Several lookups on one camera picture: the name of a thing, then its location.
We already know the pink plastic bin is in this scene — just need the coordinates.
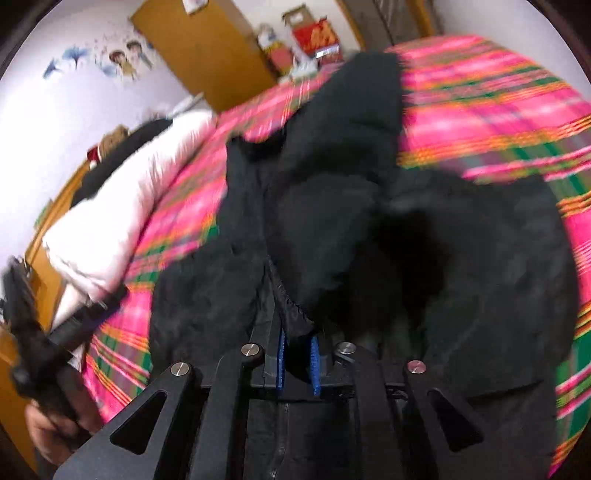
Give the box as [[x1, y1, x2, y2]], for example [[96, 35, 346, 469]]
[[268, 44, 296, 75]]

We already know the cartoon wall sticker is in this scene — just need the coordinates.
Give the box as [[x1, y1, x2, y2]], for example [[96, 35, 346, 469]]
[[44, 28, 155, 81]]

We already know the wooden headboard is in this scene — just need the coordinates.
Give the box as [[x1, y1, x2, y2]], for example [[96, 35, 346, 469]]
[[0, 161, 93, 462]]

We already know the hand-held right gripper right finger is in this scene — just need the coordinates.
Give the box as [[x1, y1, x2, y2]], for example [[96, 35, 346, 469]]
[[307, 335, 509, 480]]

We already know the wooden doorway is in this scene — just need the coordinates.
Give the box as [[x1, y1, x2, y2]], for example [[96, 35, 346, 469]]
[[337, 0, 439, 51]]

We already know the wooden wardrobe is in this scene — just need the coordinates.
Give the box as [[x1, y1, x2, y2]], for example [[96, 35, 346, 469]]
[[130, 0, 278, 114]]

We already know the white folded quilt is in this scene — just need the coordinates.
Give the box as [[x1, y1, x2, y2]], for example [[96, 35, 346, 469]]
[[41, 108, 218, 324]]

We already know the pink plaid bed sheet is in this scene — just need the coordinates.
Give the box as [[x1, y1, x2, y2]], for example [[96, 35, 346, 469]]
[[83, 34, 591, 472]]

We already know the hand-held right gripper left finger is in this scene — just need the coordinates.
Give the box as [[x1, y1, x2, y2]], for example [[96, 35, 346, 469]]
[[53, 318, 289, 480]]

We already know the open cardboard box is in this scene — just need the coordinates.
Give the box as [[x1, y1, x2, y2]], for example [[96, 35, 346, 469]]
[[283, 4, 315, 28]]

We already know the black padded jacket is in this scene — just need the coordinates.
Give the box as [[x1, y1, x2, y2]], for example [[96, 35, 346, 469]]
[[150, 51, 580, 480]]

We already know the black cloth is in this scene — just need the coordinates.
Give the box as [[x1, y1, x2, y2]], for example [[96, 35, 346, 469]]
[[71, 117, 174, 204]]

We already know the red gift box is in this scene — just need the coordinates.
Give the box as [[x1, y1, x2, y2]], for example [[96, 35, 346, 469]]
[[292, 18, 340, 54]]

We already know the brown stuffed toy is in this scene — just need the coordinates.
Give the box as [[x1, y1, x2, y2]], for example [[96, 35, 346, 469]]
[[88, 124, 130, 162]]

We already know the person's left hand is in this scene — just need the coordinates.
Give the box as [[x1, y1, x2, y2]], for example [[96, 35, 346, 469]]
[[25, 401, 105, 462]]

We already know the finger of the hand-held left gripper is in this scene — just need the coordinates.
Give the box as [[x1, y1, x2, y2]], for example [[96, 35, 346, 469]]
[[46, 291, 130, 356]]

